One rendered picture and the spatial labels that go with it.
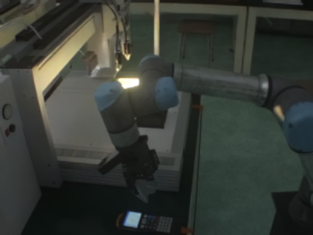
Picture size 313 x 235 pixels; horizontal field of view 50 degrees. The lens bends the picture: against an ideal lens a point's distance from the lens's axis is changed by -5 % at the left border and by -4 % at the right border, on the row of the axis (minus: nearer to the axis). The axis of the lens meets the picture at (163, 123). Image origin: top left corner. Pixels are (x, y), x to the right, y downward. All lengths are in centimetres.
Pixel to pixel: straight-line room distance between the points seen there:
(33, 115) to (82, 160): 24
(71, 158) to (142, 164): 41
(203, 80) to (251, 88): 14
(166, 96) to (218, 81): 20
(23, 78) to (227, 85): 59
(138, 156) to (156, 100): 18
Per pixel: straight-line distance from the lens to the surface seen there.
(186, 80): 94
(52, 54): 118
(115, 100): 82
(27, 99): 112
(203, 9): 350
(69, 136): 137
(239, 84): 97
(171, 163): 120
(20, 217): 119
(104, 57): 181
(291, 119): 90
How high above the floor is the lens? 163
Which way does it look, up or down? 34 degrees down
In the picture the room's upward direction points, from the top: 1 degrees counter-clockwise
